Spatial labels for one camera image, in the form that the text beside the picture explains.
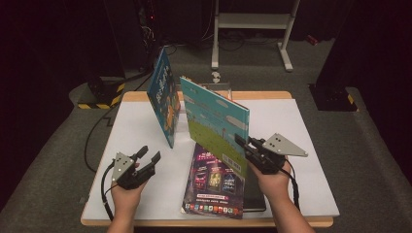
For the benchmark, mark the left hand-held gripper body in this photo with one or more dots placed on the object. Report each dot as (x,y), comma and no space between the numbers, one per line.
(124,173)

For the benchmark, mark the white frame desk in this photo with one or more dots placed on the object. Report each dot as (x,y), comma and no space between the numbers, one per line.
(252,21)

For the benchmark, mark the small red object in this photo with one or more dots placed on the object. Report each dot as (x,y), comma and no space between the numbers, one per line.
(312,39)

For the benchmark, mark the purple science fiction magazine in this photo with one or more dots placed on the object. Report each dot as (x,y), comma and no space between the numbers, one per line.
(212,187)

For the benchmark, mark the person's left hand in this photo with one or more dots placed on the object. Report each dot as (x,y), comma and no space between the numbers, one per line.
(126,202)

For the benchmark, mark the clear acrylic book rack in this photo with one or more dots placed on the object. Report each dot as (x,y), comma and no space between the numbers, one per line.
(226,91)

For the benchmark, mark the dark blue picture book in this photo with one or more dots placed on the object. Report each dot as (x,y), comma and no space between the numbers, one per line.
(163,97)

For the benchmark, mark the small white floor object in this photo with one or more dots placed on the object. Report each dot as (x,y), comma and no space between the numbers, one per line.
(215,77)

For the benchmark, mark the light blue green picture book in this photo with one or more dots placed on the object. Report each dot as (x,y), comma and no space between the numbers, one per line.
(213,123)

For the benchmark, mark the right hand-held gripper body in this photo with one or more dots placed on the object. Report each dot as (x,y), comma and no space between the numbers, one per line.
(272,155)

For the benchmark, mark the person's right hand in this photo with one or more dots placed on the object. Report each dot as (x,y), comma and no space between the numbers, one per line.
(273,184)

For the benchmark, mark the black notebook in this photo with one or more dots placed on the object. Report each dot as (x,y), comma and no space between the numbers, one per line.
(254,194)

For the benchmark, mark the black yellow striped stand base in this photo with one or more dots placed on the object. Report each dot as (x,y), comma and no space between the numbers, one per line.
(333,98)
(103,95)

